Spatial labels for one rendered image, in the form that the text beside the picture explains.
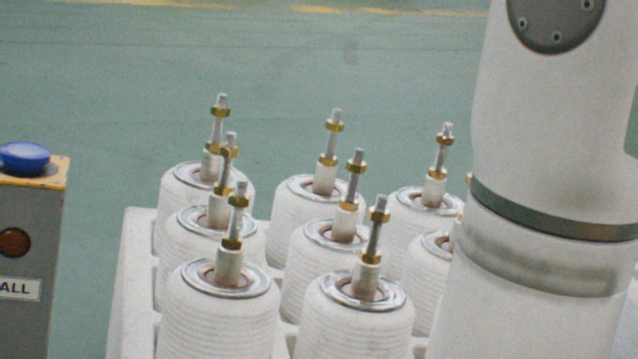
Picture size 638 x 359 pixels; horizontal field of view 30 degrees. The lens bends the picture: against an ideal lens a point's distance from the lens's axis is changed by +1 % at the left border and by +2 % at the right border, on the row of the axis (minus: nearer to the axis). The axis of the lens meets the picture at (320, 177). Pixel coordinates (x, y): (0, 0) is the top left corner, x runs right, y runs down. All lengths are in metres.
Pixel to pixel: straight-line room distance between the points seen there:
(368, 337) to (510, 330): 0.38
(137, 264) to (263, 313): 0.23
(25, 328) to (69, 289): 0.49
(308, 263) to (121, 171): 0.85
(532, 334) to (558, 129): 0.11
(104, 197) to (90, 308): 0.36
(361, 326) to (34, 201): 0.28
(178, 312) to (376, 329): 0.16
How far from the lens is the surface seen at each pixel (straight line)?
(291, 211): 1.19
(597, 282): 0.61
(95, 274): 1.55
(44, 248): 0.98
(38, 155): 0.98
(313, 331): 0.99
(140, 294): 1.10
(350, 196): 1.09
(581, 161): 0.57
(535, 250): 0.59
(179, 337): 0.97
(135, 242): 1.21
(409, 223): 1.21
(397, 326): 0.98
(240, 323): 0.95
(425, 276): 1.12
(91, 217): 1.72
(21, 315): 1.01
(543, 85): 0.57
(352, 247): 1.09
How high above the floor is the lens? 0.67
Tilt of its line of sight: 19 degrees down
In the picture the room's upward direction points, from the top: 11 degrees clockwise
